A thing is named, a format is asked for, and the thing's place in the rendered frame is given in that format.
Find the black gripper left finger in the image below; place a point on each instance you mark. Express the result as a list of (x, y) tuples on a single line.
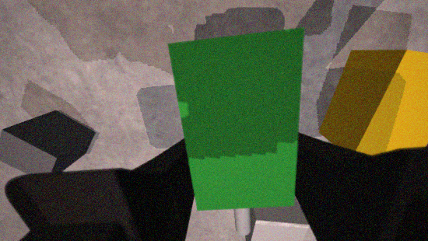
[(152, 202)]

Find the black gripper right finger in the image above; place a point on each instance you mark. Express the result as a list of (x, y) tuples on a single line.
[(351, 196)]

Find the yellow block with grey metal pin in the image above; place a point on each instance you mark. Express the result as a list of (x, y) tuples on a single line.
[(380, 102)]

